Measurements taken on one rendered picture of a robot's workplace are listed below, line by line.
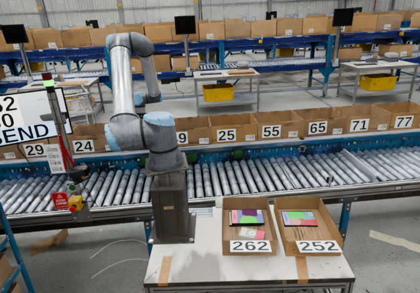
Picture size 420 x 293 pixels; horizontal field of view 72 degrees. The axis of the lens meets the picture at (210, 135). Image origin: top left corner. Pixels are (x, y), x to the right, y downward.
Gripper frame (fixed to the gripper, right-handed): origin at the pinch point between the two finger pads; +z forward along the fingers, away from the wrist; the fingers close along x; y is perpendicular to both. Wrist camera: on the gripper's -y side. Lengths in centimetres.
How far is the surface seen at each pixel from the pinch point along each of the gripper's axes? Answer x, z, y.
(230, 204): -66, 37, 64
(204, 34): 427, -154, 86
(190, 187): -35, 35, 38
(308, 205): -72, 40, 111
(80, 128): 28, -8, -57
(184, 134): 0.6, 0.6, 36.4
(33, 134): -59, -16, -53
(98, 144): 1.3, 3.1, -34.7
